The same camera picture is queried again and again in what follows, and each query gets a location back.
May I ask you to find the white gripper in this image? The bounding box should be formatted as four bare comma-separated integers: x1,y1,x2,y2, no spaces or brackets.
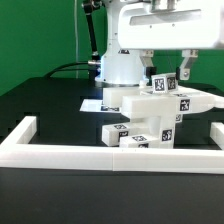
118,1,224,80

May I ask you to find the white chair back part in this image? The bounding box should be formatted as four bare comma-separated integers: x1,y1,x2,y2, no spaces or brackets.
103,86,224,120

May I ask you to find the white chair seat part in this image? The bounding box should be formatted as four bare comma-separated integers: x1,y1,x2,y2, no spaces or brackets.
142,115,178,149

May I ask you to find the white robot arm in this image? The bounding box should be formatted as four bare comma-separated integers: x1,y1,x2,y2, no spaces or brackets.
95,0,224,85

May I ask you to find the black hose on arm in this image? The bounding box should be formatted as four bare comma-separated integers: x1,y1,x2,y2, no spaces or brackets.
81,0,102,68

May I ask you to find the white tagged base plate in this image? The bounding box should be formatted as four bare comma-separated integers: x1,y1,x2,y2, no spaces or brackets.
80,99,120,113

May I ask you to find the black cable on table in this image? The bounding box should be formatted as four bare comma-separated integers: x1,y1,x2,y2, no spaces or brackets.
43,61,90,79

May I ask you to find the white U-shaped fence frame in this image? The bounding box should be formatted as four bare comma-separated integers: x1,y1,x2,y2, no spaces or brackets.
0,116,224,174

